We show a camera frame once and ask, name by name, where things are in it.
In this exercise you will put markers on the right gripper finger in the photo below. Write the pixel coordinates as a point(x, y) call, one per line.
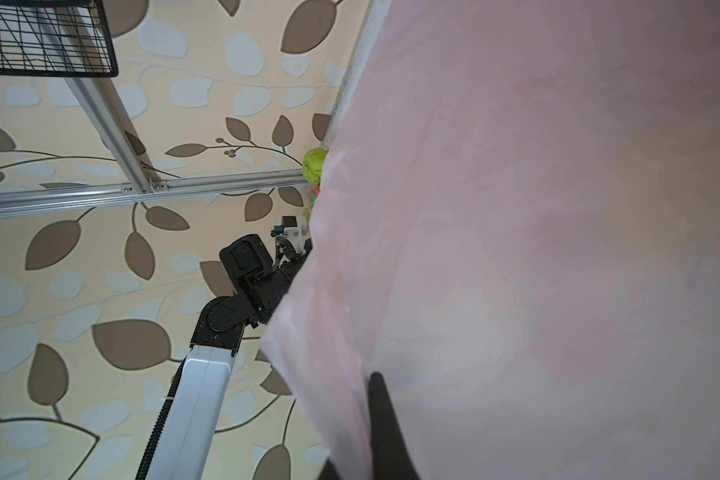
point(390, 457)

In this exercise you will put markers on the pink plastic bag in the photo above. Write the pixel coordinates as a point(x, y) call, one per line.
point(519, 227)

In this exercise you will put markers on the green wrinkled fruit back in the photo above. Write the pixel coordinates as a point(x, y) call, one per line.
point(312, 165)

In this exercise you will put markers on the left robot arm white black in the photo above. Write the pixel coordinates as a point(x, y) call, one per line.
point(181, 438)

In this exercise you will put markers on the red dragon fruit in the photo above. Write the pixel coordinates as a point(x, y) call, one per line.
point(313, 196)

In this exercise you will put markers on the aluminium frame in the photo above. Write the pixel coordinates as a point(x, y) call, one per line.
point(211, 97)

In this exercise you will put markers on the black wire basket centre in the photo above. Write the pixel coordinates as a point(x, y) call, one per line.
point(60, 39)

